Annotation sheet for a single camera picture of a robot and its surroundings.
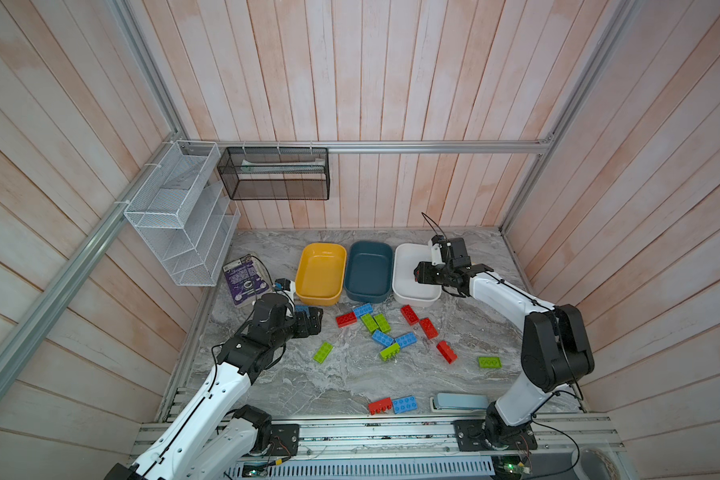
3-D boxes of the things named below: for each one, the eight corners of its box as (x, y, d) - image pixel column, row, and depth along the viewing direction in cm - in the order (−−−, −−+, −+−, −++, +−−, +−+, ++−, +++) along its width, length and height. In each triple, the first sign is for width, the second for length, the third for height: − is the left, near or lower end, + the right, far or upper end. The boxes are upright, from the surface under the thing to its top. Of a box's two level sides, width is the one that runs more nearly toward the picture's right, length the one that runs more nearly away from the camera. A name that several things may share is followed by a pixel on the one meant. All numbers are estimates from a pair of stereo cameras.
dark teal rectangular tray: (344, 303, 101) (343, 294, 96) (345, 251, 116) (345, 240, 111) (394, 303, 101) (397, 294, 96) (389, 251, 116) (391, 240, 111)
